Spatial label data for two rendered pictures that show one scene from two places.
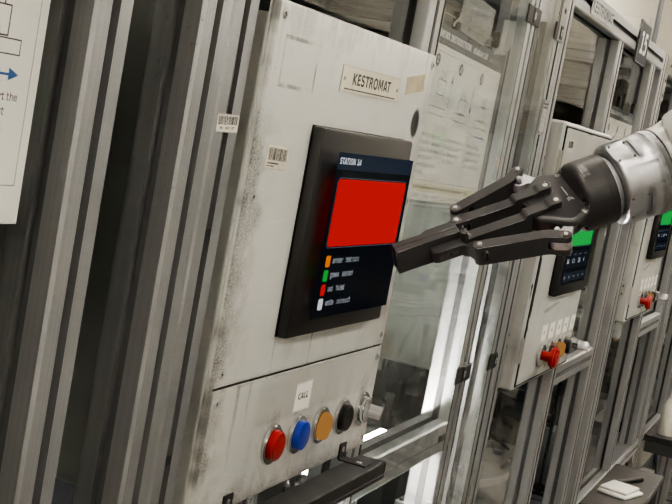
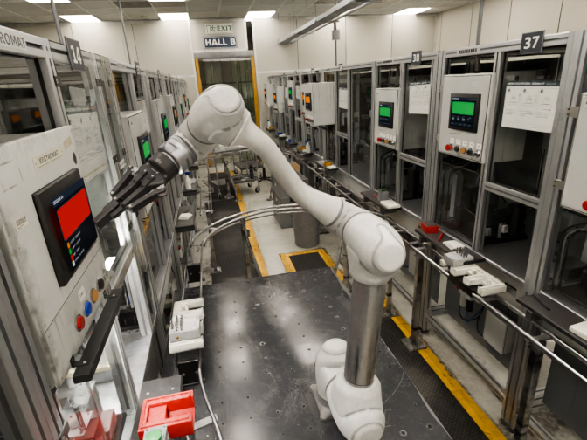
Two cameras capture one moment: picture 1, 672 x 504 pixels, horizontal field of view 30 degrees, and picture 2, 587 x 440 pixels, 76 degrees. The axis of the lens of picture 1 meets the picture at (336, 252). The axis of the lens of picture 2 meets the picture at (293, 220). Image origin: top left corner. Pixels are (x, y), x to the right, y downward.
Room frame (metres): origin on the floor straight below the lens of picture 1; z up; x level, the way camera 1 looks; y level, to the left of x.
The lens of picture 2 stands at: (0.31, 0.01, 1.90)
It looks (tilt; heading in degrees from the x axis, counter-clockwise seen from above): 20 degrees down; 327
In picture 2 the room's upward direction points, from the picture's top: 3 degrees counter-clockwise
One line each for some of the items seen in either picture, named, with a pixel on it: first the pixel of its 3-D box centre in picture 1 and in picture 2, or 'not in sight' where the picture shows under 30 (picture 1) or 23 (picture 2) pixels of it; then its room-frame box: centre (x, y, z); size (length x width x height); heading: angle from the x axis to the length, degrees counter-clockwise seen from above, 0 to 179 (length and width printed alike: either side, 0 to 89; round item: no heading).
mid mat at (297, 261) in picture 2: not in sight; (312, 269); (3.23, -2.11, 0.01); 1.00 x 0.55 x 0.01; 158
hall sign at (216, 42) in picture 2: not in sight; (220, 42); (8.99, -3.97, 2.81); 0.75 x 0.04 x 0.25; 68
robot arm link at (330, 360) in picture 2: not in sight; (336, 367); (1.22, -0.75, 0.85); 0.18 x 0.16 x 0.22; 159
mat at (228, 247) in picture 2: not in sight; (227, 209); (5.80, -2.31, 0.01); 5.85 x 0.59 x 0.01; 158
